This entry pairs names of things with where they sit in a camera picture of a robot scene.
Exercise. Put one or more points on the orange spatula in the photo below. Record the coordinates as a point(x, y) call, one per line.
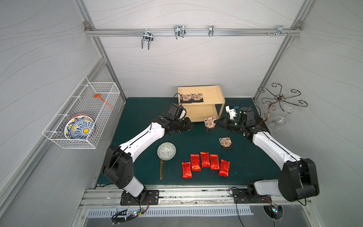
point(99, 96)

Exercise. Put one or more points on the green patterned hand fan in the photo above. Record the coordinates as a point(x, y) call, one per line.
point(166, 151)

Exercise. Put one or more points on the metal double hook left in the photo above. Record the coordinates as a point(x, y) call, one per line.
point(147, 37)

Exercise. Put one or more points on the green table mat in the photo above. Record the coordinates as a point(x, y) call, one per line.
point(247, 161)

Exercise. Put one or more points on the small metal hook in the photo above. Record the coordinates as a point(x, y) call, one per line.
point(211, 31)

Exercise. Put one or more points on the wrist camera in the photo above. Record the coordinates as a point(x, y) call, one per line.
point(232, 111)
point(176, 112)

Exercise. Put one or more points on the copper glass holder stand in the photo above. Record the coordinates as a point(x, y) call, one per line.
point(279, 100)

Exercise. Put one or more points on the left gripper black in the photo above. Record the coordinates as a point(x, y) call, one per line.
point(185, 124)

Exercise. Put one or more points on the metal hook right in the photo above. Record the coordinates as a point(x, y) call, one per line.
point(279, 32)

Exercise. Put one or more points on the metal double hook middle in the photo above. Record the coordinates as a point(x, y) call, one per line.
point(179, 31)

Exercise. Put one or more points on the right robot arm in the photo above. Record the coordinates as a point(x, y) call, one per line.
point(298, 179)

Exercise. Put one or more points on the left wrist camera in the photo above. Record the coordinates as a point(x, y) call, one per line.
point(176, 112)

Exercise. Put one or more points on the white wire basket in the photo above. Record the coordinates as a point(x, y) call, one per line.
point(82, 101)

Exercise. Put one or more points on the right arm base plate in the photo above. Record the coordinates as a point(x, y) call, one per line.
point(241, 196)

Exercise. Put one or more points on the red tea bag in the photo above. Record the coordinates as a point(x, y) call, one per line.
point(214, 162)
point(195, 162)
point(205, 160)
point(186, 170)
point(224, 168)

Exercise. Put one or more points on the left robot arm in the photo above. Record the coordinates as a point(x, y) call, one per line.
point(118, 165)

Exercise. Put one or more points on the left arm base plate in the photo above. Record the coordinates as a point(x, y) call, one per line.
point(147, 197)

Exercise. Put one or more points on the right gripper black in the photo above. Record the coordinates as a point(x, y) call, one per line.
point(222, 123)

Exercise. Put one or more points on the metal double hook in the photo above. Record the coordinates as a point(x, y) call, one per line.
point(147, 37)
point(179, 31)

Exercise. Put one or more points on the blue yellow patterned plate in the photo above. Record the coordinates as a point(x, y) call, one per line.
point(79, 127)

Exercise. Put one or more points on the metal rail bar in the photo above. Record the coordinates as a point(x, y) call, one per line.
point(190, 32)

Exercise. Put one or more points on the wooden two-tier shelf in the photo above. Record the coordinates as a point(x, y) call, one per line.
point(213, 102)

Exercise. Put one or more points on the clear wine glass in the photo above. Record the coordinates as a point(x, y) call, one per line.
point(280, 121)

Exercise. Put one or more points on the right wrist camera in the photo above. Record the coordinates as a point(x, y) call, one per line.
point(232, 111)

